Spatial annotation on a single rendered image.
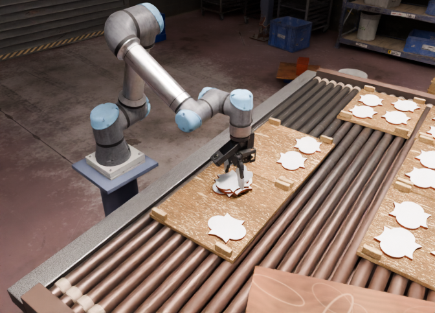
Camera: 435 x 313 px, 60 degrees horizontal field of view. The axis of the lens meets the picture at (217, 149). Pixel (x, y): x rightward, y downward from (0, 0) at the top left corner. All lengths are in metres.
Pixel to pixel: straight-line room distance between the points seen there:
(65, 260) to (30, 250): 1.42
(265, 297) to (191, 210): 0.48
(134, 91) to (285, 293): 0.97
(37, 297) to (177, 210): 0.50
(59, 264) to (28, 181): 2.04
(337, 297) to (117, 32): 1.00
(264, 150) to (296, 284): 0.78
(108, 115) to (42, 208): 1.55
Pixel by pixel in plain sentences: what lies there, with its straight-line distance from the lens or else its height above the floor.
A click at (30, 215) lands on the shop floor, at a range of 2.97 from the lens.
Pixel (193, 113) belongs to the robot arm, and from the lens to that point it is 1.19.
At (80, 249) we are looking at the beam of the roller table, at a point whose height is 0.92.
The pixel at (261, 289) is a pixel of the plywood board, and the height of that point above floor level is 1.04.
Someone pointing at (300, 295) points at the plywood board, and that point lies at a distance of 1.02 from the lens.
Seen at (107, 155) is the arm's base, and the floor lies 0.96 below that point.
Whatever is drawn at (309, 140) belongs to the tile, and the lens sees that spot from 1.75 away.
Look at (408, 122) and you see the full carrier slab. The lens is 2.11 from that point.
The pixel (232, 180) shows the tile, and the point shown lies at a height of 0.97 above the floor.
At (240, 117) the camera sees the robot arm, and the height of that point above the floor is 1.26.
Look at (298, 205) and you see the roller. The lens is 1.44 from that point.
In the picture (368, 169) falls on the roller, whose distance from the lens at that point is 1.70.
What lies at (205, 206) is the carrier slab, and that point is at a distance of 1.36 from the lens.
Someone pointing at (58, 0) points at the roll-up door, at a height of 0.63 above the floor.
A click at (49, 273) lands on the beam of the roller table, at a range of 1.29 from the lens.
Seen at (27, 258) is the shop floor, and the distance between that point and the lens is 2.68.
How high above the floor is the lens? 1.85
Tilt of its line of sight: 34 degrees down
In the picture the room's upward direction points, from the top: 1 degrees clockwise
